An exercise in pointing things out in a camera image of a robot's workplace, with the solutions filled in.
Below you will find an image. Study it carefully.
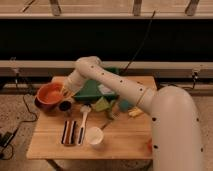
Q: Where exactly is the wooden table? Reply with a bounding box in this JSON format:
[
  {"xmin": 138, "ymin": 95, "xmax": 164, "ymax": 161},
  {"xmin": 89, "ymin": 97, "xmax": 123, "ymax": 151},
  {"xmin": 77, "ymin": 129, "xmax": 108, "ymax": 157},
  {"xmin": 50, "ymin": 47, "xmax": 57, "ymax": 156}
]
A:
[{"xmin": 26, "ymin": 75, "xmax": 158, "ymax": 171}]

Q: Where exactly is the black cable to wall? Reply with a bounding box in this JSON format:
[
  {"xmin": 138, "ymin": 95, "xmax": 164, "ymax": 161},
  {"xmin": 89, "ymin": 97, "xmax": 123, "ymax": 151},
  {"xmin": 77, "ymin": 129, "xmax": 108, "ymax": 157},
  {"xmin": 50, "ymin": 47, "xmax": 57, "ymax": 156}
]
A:
[{"xmin": 119, "ymin": 10, "xmax": 157, "ymax": 76}]

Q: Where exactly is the teal sponge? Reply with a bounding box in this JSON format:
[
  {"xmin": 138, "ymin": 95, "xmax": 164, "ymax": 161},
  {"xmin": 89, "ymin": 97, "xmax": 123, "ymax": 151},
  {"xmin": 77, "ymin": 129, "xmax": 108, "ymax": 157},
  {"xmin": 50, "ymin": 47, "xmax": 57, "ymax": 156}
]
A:
[{"xmin": 118, "ymin": 99, "xmax": 133, "ymax": 112}]

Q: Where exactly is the small metal cup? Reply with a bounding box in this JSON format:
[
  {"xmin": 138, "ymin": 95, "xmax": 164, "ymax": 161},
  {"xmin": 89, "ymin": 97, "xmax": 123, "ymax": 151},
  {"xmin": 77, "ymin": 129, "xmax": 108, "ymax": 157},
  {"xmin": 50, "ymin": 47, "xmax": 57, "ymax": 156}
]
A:
[{"xmin": 59, "ymin": 101, "xmax": 72, "ymax": 117}]

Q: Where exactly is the green cup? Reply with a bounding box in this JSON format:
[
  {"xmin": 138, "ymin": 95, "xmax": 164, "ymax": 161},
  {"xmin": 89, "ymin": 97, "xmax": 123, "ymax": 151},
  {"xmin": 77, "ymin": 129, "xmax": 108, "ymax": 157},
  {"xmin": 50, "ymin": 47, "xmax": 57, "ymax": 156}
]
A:
[{"xmin": 92, "ymin": 97, "xmax": 109, "ymax": 112}]

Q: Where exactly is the black floor cable left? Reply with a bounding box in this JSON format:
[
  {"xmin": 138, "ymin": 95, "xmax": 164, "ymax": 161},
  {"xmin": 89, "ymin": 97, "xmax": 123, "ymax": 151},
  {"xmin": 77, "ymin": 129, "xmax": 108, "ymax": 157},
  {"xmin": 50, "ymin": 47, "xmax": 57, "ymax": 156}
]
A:
[{"xmin": 0, "ymin": 74, "xmax": 38, "ymax": 160}]

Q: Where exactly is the yellow banana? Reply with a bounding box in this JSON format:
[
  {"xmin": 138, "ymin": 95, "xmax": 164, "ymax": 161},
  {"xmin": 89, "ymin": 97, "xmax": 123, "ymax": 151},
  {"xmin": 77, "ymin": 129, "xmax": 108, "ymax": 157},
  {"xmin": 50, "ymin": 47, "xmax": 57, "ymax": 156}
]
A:
[{"xmin": 128, "ymin": 107, "xmax": 143, "ymax": 118}]

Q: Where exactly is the orange fruit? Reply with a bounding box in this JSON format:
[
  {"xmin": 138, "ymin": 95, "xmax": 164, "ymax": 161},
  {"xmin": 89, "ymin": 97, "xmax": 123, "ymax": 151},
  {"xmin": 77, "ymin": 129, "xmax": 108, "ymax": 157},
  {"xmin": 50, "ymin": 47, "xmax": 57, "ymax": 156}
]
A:
[{"xmin": 147, "ymin": 139, "xmax": 152, "ymax": 153}]

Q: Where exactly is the white folded cloth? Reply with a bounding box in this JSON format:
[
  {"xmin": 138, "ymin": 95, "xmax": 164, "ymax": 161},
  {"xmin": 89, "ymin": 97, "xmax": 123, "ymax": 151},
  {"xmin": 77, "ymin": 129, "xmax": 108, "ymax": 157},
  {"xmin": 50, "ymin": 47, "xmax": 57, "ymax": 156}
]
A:
[{"xmin": 98, "ymin": 84, "xmax": 114, "ymax": 95}]

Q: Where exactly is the dark red bowl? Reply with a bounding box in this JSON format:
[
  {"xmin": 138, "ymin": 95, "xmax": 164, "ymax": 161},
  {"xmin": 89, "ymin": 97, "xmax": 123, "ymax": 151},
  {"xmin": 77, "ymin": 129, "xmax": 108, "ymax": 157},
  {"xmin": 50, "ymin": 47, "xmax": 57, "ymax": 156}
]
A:
[{"xmin": 34, "ymin": 99, "xmax": 56, "ymax": 113}]

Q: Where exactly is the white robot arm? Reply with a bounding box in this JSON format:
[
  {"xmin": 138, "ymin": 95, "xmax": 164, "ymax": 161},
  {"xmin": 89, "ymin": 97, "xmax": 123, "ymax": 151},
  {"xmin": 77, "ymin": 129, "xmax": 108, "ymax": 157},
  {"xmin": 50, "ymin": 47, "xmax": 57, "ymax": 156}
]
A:
[{"xmin": 63, "ymin": 56, "xmax": 204, "ymax": 171}]

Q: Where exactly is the black floor cable right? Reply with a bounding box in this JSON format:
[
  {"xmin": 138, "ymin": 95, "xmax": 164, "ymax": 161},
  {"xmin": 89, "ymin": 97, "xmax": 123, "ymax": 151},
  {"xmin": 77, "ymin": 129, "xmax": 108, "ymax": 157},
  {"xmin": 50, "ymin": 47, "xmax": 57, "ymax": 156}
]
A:
[{"xmin": 157, "ymin": 79, "xmax": 198, "ymax": 91}]

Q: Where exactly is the metal spoon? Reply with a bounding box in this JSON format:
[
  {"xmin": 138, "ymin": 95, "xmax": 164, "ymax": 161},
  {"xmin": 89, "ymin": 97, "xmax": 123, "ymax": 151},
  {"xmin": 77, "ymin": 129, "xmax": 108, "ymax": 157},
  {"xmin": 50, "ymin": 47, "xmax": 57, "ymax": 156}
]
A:
[{"xmin": 101, "ymin": 116, "xmax": 117, "ymax": 130}]

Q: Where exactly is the orange bowl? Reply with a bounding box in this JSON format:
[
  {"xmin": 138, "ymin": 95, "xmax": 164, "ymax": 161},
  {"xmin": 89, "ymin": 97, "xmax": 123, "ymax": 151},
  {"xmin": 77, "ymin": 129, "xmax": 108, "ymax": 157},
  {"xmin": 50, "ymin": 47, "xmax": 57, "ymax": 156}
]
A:
[{"xmin": 36, "ymin": 82, "xmax": 63, "ymax": 105}]

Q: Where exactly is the green plastic tray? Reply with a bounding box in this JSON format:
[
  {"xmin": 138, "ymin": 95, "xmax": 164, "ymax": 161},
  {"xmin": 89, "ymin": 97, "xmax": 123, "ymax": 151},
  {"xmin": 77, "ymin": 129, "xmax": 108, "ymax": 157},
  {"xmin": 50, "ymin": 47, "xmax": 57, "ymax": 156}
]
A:
[{"xmin": 74, "ymin": 80, "xmax": 118, "ymax": 102}]

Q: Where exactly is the striped black orange block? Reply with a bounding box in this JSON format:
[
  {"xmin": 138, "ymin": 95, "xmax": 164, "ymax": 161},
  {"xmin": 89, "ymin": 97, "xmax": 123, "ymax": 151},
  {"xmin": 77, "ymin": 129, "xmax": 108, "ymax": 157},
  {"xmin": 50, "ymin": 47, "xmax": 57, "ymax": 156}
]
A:
[{"xmin": 61, "ymin": 120, "xmax": 77, "ymax": 145}]

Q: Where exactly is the black power adapter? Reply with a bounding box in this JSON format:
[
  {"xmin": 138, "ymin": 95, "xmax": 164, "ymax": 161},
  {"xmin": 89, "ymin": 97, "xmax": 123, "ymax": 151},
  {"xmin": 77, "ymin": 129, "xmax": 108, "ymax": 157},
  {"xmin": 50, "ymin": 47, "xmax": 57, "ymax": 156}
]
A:
[{"xmin": 0, "ymin": 132, "xmax": 14, "ymax": 147}]

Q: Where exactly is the black floor cable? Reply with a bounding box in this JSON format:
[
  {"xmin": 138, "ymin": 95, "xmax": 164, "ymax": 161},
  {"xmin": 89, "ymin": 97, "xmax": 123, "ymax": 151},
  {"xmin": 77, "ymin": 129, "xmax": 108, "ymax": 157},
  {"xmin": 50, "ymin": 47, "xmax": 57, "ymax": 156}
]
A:
[
  {"xmin": 0, "ymin": 74, "xmax": 38, "ymax": 160},
  {"xmin": 157, "ymin": 79, "xmax": 198, "ymax": 91}
]

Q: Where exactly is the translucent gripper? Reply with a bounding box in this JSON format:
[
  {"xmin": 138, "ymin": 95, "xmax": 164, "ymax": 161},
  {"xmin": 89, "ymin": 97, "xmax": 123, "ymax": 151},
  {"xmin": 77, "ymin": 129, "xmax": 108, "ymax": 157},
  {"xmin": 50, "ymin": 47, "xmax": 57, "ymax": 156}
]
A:
[{"xmin": 61, "ymin": 71, "xmax": 87, "ymax": 99}]

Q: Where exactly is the white cup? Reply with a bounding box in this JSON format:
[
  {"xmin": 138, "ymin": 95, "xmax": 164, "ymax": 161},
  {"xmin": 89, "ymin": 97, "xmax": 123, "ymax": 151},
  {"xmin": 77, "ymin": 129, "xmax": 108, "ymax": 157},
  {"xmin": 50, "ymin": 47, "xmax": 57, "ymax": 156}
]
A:
[{"xmin": 85, "ymin": 127, "xmax": 104, "ymax": 148}]

